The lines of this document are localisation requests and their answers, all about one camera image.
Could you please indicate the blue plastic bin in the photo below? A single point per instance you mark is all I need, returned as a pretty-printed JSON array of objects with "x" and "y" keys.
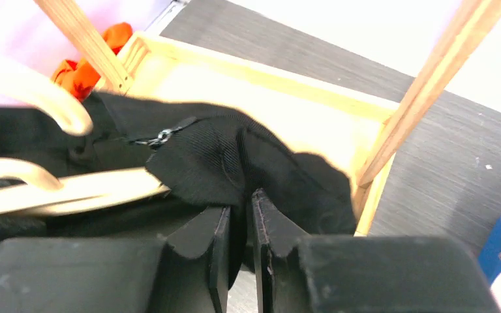
[{"x": 489, "y": 257}]

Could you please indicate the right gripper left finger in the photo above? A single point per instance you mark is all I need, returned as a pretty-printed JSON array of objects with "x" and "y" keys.
[{"x": 193, "y": 273}]

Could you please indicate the wooden hanger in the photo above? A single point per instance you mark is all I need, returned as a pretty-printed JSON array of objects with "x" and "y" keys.
[{"x": 40, "y": 193}]

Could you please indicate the black garment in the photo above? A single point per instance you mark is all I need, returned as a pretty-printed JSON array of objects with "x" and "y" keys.
[{"x": 205, "y": 154}]

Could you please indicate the orange cloth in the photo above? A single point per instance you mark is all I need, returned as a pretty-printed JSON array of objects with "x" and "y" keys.
[{"x": 79, "y": 77}]

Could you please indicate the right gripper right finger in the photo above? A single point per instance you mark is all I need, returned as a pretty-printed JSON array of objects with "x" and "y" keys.
[{"x": 281, "y": 285}]

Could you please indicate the wooden clothes rack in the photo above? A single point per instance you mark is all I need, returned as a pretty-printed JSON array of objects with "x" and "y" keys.
[{"x": 356, "y": 132}]

